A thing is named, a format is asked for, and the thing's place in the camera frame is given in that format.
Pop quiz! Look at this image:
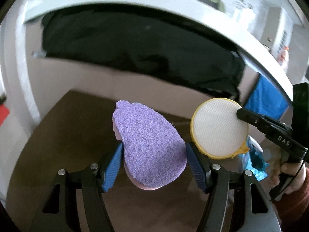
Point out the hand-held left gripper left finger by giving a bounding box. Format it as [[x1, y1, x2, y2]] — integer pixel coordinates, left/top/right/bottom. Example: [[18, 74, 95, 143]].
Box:
[[36, 142, 124, 232]]

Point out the blue plastic bin bag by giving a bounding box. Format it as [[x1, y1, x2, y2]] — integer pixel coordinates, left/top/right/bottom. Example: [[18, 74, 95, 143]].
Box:
[[241, 135, 270, 182]]

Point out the red door mat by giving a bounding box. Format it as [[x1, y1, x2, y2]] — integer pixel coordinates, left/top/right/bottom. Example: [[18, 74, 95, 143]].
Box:
[[0, 105, 10, 127]]

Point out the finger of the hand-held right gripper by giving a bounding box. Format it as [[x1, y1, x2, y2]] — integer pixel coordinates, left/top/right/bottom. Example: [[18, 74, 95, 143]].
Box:
[[236, 108, 269, 132]]

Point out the purple scouring sponge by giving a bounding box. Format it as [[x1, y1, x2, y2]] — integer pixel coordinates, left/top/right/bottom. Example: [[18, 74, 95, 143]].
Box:
[[113, 100, 188, 191]]

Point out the red label plastic bottle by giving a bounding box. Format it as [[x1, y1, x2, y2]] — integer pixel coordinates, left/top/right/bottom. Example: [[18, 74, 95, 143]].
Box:
[[277, 46, 290, 67]]

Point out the round yellow sponge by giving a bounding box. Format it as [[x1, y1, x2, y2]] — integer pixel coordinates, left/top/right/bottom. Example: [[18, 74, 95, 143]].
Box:
[[190, 98, 249, 160]]

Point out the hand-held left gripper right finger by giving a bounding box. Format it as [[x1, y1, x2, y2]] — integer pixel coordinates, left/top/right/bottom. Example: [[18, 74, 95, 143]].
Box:
[[185, 142, 277, 232]]

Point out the blue towel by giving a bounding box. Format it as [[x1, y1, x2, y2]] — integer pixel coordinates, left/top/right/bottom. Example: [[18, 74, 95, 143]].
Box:
[[244, 73, 289, 120]]

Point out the black cloth bag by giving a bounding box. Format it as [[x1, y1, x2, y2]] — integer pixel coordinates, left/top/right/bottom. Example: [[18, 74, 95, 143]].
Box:
[[41, 11, 246, 100]]

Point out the person's right hand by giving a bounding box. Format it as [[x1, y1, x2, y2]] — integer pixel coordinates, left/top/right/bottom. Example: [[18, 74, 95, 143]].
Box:
[[269, 147, 307, 195]]

